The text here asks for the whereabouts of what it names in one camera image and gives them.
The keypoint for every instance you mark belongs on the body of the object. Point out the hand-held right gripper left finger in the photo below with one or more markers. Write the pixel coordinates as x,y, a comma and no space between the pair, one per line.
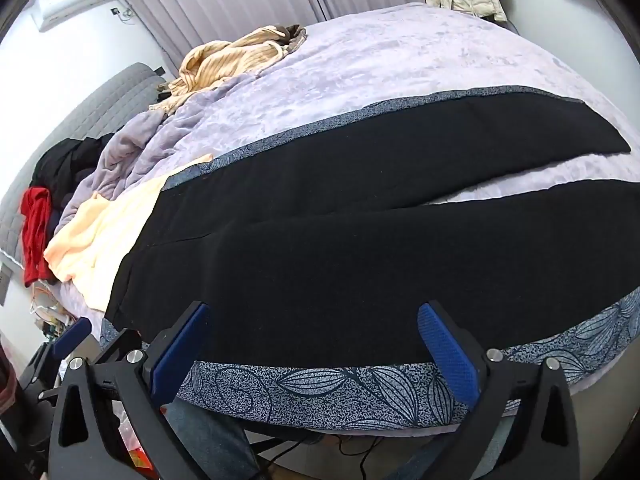
180,355

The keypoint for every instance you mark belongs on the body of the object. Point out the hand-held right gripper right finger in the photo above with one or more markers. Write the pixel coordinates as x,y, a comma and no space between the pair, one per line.
450,360

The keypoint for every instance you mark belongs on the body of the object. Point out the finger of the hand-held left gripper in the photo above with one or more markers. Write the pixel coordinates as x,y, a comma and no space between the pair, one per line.
75,334

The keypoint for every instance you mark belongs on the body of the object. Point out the black pants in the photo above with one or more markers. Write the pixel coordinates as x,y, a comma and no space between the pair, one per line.
325,260

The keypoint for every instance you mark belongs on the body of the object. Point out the person's leg in jeans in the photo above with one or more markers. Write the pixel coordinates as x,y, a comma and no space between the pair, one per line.
210,440

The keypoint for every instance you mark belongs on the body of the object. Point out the cream blanket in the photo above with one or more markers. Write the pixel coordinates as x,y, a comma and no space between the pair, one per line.
100,240

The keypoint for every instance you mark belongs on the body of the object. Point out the red garment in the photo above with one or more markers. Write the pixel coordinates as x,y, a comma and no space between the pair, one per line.
35,230

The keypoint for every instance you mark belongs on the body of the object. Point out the blue floral patterned cloth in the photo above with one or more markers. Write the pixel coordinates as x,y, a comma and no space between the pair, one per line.
325,390

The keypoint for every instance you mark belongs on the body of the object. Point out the black garment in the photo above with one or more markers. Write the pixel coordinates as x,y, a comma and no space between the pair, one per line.
65,165

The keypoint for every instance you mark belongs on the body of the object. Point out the grey quilted headboard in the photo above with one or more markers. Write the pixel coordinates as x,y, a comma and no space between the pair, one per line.
90,105

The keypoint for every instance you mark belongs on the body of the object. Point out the yellow striped sweater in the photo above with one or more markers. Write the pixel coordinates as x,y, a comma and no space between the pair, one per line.
220,65

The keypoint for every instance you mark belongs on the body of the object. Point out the lavender fleece blanket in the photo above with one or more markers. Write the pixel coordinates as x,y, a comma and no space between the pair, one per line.
375,60

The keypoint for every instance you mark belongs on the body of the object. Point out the grey-brown cloth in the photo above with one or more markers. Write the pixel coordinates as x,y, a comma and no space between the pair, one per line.
295,37

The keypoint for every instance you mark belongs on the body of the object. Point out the grey curtains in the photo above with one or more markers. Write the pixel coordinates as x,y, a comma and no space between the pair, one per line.
225,0

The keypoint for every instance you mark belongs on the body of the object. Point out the wall socket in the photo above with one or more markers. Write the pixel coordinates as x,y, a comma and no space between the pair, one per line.
118,10

